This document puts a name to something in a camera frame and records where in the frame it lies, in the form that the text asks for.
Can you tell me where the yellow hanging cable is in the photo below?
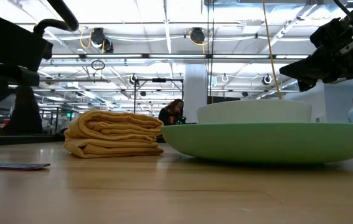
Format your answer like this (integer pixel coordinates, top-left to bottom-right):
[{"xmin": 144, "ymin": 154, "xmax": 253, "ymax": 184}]
[{"xmin": 261, "ymin": 0, "xmax": 283, "ymax": 100}]

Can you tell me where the white pillar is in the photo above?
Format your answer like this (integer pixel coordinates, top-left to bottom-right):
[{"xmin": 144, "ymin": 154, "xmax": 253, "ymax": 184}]
[{"xmin": 184, "ymin": 63, "xmax": 208, "ymax": 124}]

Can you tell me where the black cable loop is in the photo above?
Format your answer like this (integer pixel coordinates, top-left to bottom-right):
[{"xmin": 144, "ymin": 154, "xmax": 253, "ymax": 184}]
[{"xmin": 90, "ymin": 59, "xmax": 106, "ymax": 71}]

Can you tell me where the black monitor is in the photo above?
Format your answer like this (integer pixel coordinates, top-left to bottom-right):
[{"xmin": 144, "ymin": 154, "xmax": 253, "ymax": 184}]
[{"xmin": 207, "ymin": 96, "xmax": 241, "ymax": 105}]

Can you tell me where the iridescent metal spoon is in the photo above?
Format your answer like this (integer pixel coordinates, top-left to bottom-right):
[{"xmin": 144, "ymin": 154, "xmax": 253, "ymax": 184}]
[{"xmin": 0, "ymin": 160, "xmax": 51, "ymax": 171}]

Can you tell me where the white bowl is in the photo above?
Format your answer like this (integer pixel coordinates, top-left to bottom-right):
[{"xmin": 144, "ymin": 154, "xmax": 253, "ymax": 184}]
[{"xmin": 196, "ymin": 99, "xmax": 313, "ymax": 124}]

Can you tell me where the black gantry frame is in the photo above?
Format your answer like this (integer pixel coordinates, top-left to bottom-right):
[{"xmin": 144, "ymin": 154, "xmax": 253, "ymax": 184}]
[{"xmin": 133, "ymin": 77, "xmax": 185, "ymax": 119}]

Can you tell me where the folded yellow cloth napkin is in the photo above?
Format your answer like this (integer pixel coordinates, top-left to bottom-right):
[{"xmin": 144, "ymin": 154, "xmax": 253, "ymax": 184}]
[{"xmin": 63, "ymin": 110, "xmax": 164, "ymax": 159}]

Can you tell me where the black hanging cable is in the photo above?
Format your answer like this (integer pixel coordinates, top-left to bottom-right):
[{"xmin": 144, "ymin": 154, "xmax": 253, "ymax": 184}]
[
  {"xmin": 210, "ymin": 0, "xmax": 216, "ymax": 98},
  {"xmin": 206, "ymin": 0, "xmax": 211, "ymax": 98}
]

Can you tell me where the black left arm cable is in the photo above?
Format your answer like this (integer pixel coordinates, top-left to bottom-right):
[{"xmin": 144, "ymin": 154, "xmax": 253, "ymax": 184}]
[{"xmin": 32, "ymin": 0, "xmax": 80, "ymax": 37}]

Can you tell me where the black ceiling cable reel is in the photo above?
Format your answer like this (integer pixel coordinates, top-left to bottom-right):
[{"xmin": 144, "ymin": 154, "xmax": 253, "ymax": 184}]
[
  {"xmin": 189, "ymin": 27, "xmax": 206, "ymax": 45},
  {"xmin": 90, "ymin": 27, "xmax": 106, "ymax": 48},
  {"xmin": 101, "ymin": 37, "xmax": 115, "ymax": 54}
]

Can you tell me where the black table border strip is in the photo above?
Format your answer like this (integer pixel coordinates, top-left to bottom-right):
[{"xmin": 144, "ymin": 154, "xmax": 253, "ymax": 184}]
[{"xmin": 0, "ymin": 133, "xmax": 66, "ymax": 147}]

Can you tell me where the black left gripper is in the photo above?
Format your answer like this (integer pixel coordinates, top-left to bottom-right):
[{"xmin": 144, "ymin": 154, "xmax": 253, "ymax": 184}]
[{"xmin": 0, "ymin": 12, "xmax": 54, "ymax": 138}]

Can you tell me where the grey ceiling rail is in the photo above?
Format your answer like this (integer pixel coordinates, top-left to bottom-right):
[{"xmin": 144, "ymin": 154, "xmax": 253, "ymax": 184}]
[{"xmin": 39, "ymin": 78, "xmax": 111, "ymax": 83}]

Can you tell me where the green plate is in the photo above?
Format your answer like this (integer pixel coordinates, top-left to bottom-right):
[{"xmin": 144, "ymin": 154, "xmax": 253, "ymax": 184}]
[{"xmin": 160, "ymin": 122, "xmax": 353, "ymax": 165}]

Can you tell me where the long horizontal light bar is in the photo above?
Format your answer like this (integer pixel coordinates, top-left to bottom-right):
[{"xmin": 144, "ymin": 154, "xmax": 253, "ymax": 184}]
[{"xmin": 50, "ymin": 53, "xmax": 310, "ymax": 60}]

